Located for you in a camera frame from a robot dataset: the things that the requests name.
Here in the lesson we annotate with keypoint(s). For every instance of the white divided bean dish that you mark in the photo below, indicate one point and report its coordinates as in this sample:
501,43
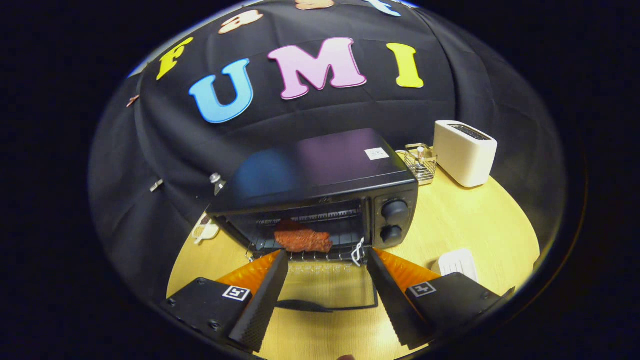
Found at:
205,231

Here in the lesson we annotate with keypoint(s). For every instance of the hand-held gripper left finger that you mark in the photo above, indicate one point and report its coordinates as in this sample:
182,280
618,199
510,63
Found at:
262,305

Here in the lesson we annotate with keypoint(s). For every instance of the cream white toaster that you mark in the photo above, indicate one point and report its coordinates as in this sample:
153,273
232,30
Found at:
465,157

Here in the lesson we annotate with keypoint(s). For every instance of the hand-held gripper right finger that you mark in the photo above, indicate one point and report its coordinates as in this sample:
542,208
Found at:
392,305

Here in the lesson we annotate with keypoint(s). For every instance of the red meat slice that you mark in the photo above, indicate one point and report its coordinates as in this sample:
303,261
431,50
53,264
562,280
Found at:
302,239

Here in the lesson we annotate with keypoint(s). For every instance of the black toaster oven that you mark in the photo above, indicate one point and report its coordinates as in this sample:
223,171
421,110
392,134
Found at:
325,160

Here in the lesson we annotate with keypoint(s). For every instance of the red clip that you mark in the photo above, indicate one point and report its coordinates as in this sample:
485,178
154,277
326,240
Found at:
133,100

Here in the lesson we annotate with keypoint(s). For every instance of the small white ribbed dish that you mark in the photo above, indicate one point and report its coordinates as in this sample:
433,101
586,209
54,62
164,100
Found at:
456,262

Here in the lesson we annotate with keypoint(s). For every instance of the silver clip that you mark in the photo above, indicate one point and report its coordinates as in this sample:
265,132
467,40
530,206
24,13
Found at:
156,185

